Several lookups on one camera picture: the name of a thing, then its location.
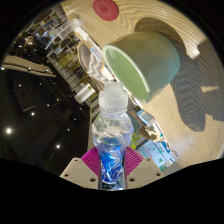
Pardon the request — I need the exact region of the light green ceramic mug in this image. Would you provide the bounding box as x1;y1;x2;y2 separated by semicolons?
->
102;30;181;104

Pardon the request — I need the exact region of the clear bottle with blue label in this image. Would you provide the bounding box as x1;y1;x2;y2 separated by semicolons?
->
91;81;135;186

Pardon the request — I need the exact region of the flat round red coaster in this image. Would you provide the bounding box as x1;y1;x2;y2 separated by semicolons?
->
92;0;120;22

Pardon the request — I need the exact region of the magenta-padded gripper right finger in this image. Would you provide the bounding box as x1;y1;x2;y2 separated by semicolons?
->
123;146;166;190

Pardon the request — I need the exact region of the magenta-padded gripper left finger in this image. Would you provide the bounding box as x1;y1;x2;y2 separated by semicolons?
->
59;146;102;190

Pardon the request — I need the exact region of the group of ceiling lights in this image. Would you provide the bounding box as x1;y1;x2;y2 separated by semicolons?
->
0;63;64;151

